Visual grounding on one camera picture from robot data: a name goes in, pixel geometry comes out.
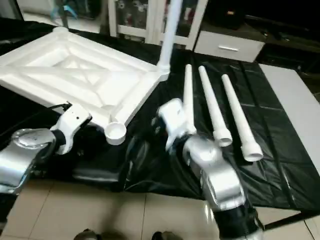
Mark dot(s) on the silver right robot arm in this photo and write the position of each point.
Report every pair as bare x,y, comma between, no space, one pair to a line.
215,170

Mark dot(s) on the teal plastic object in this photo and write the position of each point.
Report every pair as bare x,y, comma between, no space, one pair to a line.
67,11

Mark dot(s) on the white plastic children's table top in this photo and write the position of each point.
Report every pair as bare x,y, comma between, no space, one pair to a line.
75,75

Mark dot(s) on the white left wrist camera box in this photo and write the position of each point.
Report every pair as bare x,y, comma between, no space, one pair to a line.
75,120

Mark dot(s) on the black plastic work mat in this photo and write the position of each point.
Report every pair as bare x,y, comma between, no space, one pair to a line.
285,165

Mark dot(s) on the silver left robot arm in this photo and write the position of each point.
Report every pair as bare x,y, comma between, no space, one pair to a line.
25,150

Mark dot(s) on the black box with yellow label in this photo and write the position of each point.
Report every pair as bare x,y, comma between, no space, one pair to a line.
227,12

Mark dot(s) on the white plastic table leg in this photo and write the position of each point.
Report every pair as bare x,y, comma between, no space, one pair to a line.
188,95
215,110
240,120
170,35

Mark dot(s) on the white side table board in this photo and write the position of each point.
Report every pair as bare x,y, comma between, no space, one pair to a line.
295,105

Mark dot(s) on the black metal table leg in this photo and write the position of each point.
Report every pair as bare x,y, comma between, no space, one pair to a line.
282,220

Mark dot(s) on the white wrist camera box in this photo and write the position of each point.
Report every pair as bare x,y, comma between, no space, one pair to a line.
75,120
172,117

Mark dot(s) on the white glass door cabinet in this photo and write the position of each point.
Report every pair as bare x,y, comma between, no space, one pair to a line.
135,20

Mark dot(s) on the white low drawer unit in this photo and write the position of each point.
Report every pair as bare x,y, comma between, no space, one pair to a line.
230,47

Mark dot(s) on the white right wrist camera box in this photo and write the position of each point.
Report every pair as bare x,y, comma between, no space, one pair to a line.
172,117

